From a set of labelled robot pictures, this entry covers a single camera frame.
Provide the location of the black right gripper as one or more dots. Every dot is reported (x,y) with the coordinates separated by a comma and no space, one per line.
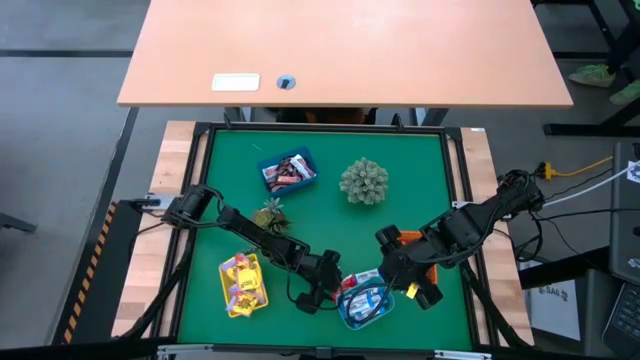
(405,270)

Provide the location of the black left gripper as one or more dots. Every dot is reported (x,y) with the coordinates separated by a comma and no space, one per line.
(325,272)

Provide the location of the red Skittles bag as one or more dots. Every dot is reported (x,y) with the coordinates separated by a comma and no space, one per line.
(348,282)

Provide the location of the white blue Hershey's bar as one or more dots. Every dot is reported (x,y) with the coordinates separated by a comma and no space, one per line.
(361,312)
(369,276)
(369,300)

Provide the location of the yellow Sour Patch Kids bag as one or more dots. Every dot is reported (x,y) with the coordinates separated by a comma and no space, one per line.
(245,301)
(248,278)
(235,263)
(240,311)
(235,290)

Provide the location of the brown PayDay bar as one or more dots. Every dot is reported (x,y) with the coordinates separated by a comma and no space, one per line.
(278,187)
(289,179)
(285,165)

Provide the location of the white PayDay bar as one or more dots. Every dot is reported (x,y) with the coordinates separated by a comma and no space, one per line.
(270,172)
(303,166)

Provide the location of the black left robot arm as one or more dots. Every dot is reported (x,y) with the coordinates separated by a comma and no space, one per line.
(240,227)

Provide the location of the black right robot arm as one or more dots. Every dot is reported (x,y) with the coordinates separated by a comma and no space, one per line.
(480,215)

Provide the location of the yellow gripper label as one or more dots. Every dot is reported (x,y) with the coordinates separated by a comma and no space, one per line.
(412,290)

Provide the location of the teal plastic bin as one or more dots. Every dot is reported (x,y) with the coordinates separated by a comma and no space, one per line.
(350,322)

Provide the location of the orange plastic basket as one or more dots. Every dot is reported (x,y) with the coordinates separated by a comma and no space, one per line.
(407,235)

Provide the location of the green table mat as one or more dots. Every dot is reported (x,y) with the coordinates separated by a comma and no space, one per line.
(325,235)

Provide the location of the yellow plastic basket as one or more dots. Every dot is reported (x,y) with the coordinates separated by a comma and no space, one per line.
(225,280)

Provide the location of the dark green potted artificial plant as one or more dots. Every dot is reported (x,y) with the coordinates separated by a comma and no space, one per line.
(272,215)

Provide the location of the white cardboard box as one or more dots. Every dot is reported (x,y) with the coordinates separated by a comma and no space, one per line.
(555,310)

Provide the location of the pale green bushy artificial plant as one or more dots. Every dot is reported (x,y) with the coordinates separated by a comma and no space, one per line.
(364,181)

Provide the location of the dark blue plastic bin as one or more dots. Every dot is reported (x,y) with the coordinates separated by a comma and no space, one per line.
(265,165)

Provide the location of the black keyboard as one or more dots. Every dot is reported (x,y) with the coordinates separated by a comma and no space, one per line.
(625,320)

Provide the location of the grey computer case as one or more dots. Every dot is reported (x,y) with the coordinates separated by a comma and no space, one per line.
(625,225)

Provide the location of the black ramp with hazard stripes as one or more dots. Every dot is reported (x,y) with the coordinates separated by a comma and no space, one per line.
(100,290)

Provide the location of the white rectangular desk plate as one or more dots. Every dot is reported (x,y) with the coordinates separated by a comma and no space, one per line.
(236,82)

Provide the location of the light wooden desk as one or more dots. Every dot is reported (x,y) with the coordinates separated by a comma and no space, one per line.
(350,50)

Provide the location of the person's foot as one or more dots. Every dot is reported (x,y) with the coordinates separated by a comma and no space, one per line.
(592,75)
(627,93)

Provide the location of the black furniture foot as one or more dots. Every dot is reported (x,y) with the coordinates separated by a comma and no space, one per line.
(17,223)

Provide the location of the person's leg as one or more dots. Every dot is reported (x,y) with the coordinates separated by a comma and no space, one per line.
(625,45)

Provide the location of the black desk frame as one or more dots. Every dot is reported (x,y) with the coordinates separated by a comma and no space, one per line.
(590,130)

